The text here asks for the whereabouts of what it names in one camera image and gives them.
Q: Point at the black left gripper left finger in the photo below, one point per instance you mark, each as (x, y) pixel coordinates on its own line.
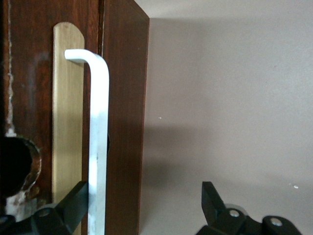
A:
(71, 208)

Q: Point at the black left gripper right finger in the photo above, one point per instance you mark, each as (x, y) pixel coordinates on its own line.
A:
(212, 208)

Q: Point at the brown table cover sheet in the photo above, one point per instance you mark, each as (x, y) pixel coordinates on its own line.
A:
(220, 98)

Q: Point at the light wood drawer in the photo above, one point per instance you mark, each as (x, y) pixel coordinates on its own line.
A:
(29, 73)

